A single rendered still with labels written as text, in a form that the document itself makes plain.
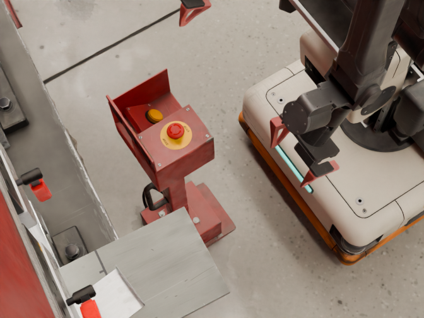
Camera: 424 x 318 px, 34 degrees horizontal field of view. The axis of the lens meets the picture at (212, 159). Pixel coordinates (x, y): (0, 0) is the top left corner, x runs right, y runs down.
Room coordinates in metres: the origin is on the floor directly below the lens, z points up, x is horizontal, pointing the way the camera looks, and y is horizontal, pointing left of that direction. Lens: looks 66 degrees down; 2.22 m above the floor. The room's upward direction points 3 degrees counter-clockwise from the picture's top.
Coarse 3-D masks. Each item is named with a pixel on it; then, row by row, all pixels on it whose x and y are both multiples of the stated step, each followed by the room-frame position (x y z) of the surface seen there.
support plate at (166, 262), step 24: (168, 216) 0.43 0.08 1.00; (120, 240) 0.39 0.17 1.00; (144, 240) 0.39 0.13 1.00; (168, 240) 0.39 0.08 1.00; (192, 240) 0.38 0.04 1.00; (72, 264) 0.35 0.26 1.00; (96, 264) 0.35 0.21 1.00; (120, 264) 0.34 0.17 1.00; (144, 264) 0.34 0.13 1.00; (168, 264) 0.34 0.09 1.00; (192, 264) 0.34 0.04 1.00; (72, 288) 0.31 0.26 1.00; (144, 288) 0.30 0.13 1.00; (168, 288) 0.30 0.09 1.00; (192, 288) 0.30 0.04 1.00; (216, 288) 0.29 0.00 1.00; (144, 312) 0.26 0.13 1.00; (168, 312) 0.26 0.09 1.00; (192, 312) 0.26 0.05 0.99
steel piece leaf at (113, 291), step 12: (108, 276) 0.32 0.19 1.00; (120, 276) 0.32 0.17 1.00; (96, 288) 0.30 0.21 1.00; (108, 288) 0.30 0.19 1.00; (120, 288) 0.30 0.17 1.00; (132, 288) 0.30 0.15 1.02; (96, 300) 0.28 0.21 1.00; (108, 300) 0.28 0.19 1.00; (120, 300) 0.28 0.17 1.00; (132, 300) 0.28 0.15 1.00; (108, 312) 0.26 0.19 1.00; (120, 312) 0.26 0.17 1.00; (132, 312) 0.26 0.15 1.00
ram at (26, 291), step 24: (0, 192) 0.32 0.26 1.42; (0, 216) 0.26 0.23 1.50; (0, 240) 0.22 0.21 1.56; (0, 264) 0.18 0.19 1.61; (24, 264) 0.22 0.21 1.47; (0, 288) 0.14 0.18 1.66; (24, 288) 0.17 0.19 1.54; (48, 288) 0.22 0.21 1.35; (0, 312) 0.12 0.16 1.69; (24, 312) 0.14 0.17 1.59; (48, 312) 0.17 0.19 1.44
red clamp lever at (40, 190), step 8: (24, 176) 0.42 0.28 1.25; (32, 176) 0.42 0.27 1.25; (40, 176) 0.42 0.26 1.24; (16, 184) 0.41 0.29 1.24; (24, 184) 0.41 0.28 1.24; (32, 184) 0.41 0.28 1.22; (40, 184) 0.42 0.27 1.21; (40, 192) 0.41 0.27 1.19; (48, 192) 0.42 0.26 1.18; (40, 200) 0.41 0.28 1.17
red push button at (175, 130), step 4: (172, 124) 0.72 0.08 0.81; (176, 124) 0.72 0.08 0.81; (180, 124) 0.72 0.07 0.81; (168, 128) 0.71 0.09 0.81; (172, 128) 0.71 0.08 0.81; (176, 128) 0.71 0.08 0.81; (180, 128) 0.71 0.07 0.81; (168, 132) 0.70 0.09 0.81; (172, 132) 0.70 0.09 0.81; (176, 132) 0.70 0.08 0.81; (180, 132) 0.69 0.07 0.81; (172, 136) 0.69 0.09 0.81; (176, 136) 0.69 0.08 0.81; (180, 136) 0.69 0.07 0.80
